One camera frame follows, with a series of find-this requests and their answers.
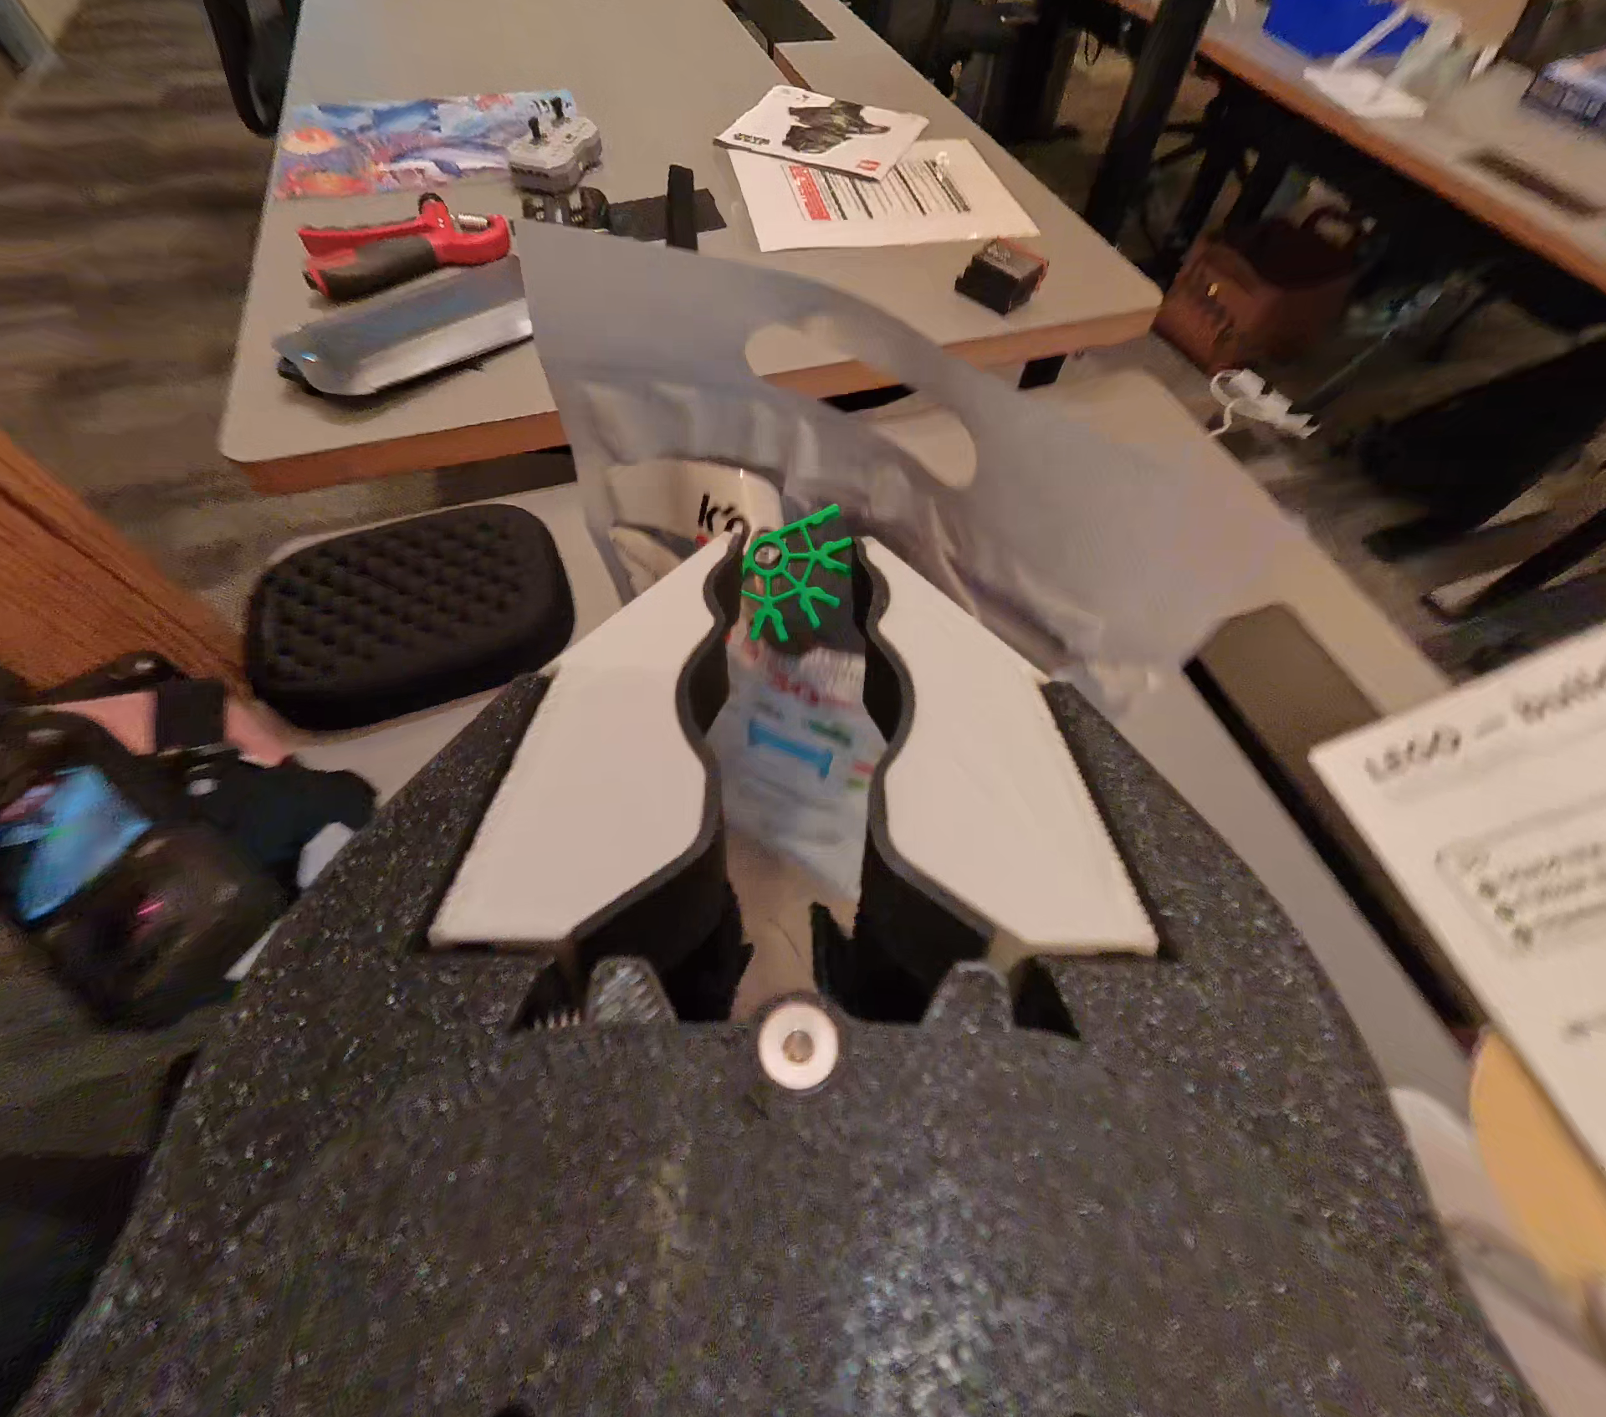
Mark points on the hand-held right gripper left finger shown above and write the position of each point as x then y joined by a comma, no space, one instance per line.
564,802

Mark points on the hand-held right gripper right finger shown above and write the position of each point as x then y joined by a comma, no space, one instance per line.
1004,802

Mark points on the green snowflake connector piece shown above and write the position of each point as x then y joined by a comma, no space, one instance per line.
802,561

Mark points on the person's left hand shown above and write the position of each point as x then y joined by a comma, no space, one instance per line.
257,737

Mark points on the black textured pad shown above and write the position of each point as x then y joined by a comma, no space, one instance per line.
402,614

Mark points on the brown wooden panel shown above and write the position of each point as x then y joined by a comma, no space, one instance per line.
75,589

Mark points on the white power plug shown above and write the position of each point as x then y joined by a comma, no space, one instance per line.
1254,401

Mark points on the white printed paper sheet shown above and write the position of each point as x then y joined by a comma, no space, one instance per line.
1481,877

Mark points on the silver foil pouch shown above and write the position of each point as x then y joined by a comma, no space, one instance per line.
402,332

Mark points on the small black box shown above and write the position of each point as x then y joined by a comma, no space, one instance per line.
997,282

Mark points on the red black hand tool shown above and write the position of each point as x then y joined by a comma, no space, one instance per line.
377,269

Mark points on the white metal stand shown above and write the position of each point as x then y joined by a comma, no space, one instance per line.
1436,1166
1361,90

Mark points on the brown bag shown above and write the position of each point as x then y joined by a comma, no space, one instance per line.
1254,294

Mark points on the black flat strip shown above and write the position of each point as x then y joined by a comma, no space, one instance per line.
640,215

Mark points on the black toy part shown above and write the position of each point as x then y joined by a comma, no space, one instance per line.
564,210

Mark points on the black upright bar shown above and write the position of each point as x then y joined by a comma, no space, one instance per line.
680,207

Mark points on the white sheet red print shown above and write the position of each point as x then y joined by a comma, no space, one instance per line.
877,207

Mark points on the tan round disc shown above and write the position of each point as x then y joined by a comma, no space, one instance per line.
1543,1154

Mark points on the grey remote controller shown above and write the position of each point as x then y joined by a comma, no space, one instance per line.
552,150

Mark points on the colourful picture booklet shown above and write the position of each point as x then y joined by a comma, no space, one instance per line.
377,144

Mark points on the black white instruction booklet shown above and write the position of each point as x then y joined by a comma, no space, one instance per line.
816,125

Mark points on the grey wood-edged table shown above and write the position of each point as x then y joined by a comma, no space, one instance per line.
564,62

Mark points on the black pole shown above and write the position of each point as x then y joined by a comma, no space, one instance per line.
1179,24

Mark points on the black table mat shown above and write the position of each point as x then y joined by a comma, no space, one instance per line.
777,12

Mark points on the blue plastic bin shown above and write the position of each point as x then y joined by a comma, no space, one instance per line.
1317,12

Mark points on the blue toy box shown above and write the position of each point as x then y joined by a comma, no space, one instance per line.
1568,90

